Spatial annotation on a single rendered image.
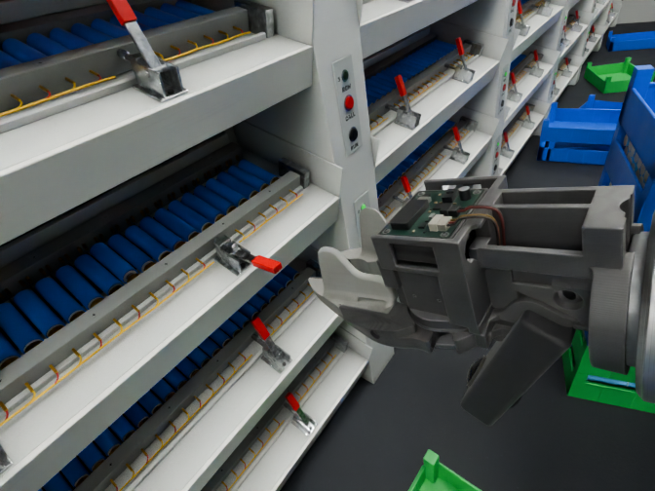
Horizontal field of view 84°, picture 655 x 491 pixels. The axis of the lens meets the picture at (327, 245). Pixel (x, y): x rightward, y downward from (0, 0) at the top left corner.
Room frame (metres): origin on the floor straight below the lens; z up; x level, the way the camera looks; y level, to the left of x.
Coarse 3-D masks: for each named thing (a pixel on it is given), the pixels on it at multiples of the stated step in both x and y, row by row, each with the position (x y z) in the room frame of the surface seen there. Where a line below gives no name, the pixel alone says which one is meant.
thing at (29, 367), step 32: (288, 192) 0.46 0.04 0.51; (224, 224) 0.39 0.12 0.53; (192, 256) 0.35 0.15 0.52; (128, 288) 0.30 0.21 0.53; (160, 288) 0.32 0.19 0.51; (96, 320) 0.27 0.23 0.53; (32, 352) 0.24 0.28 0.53; (64, 352) 0.24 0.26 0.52; (96, 352) 0.25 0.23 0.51; (0, 384) 0.21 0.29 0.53
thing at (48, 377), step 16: (272, 208) 0.44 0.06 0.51; (256, 224) 0.41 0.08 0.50; (208, 256) 0.36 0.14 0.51; (192, 272) 0.34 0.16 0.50; (144, 304) 0.30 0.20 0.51; (128, 320) 0.28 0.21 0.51; (80, 352) 0.25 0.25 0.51; (64, 368) 0.24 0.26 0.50; (32, 384) 0.22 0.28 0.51; (16, 400) 0.21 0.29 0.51; (0, 416) 0.20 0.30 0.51
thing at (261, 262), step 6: (234, 246) 0.34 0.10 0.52; (234, 252) 0.34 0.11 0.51; (240, 252) 0.34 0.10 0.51; (246, 252) 0.34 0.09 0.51; (240, 258) 0.33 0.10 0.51; (246, 258) 0.33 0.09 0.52; (252, 258) 0.32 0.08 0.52; (258, 258) 0.32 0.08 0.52; (264, 258) 0.32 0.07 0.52; (252, 264) 0.32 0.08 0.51; (258, 264) 0.31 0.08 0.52; (264, 264) 0.30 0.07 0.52; (270, 264) 0.30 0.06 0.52; (276, 264) 0.30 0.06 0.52; (270, 270) 0.30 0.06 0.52; (276, 270) 0.30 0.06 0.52
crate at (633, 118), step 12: (636, 72) 0.51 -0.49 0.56; (648, 72) 0.50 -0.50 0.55; (636, 84) 0.50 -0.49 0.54; (648, 84) 0.50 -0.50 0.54; (636, 96) 0.48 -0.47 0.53; (648, 96) 0.51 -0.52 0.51; (624, 108) 0.51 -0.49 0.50; (636, 108) 0.46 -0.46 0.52; (648, 108) 0.43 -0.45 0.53; (624, 120) 0.50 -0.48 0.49; (636, 120) 0.45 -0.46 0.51; (648, 120) 0.42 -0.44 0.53; (636, 132) 0.44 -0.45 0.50; (648, 132) 0.40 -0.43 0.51; (636, 144) 0.43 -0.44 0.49; (648, 144) 0.39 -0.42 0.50; (648, 156) 0.38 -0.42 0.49; (648, 168) 0.37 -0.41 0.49
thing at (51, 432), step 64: (256, 128) 0.56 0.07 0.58; (128, 192) 0.44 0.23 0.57; (192, 192) 0.48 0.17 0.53; (320, 192) 0.47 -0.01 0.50; (0, 256) 0.34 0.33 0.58; (64, 320) 0.29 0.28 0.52; (192, 320) 0.28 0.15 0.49; (64, 384) 0.22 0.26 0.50; (128, 384) 0.22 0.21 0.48; (64, 448) 0.18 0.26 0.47
